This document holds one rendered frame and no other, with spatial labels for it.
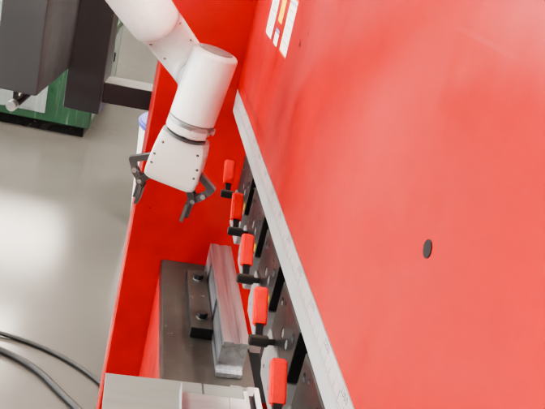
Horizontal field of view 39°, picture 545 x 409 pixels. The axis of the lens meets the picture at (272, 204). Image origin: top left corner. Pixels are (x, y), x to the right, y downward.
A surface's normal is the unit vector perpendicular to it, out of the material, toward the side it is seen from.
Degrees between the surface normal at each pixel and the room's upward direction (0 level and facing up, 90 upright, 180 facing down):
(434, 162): 90
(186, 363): 0
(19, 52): 90
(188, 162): 92
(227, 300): 0
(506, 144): 90
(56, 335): 0
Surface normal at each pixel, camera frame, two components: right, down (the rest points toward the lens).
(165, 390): 0.22, -0.91
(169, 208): 0.13, 0.39
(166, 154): -0.18, 0.32
